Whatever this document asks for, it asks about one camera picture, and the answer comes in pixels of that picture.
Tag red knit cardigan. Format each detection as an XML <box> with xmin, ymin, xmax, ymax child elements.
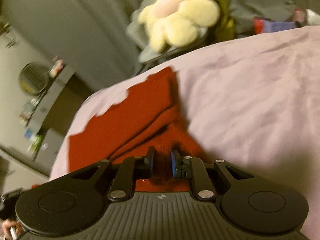
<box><xmin>68</xmin><ymin>67</ymin><xmax>206</xmax><ymax>192</ymax></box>

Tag pink plush bedspread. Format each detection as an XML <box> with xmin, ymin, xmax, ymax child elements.
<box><xmin>49</xmin><ymin>24</ymin><xmax>320</xmax><ymax>240</ymax></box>

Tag grey curtain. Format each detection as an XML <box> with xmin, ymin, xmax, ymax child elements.
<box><xmin>1</xmin><ymin>0</ymin><xmax>319</xmax><ymax>90</ymax></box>

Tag grey shell chair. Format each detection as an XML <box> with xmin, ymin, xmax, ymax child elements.
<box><xmin>125</xmin><ymin>0</ymin><xmax>211</xmax><ymax>65</ymax></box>

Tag cream flower plush cushion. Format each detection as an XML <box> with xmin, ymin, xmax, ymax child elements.
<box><xmin>137</xmin><ymin>0</ymin><xmax>221</xmax><ymax>53</ymax></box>

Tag round black framed mirror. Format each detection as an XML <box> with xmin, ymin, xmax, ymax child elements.
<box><xmin>18</xmin><ymin>62</ymin><xmax>50</xmax><ymax>95</ymax></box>

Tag pink plush toy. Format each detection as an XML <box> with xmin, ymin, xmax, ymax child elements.
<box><xmin>49</xmin><ymin>56</ymin><xmax>66</xmax><ymax>78</ymax></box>

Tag grey dressing table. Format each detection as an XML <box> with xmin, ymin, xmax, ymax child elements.
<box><xmin>19</xmin><ymin>64</ymin><xmax>94</xmax><ymax>140</ymax></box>

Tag blue white box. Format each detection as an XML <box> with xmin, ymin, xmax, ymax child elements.
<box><xmin>24</xmin><ymin>128</ymin><xmax>34</xmax><ymax>140</ymax></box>

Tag grey low cabinet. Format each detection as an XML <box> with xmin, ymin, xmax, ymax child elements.
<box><xmin>1</xmin><ymin>128</ymin><xmax>63</xmax><ymax>177</ymax></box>

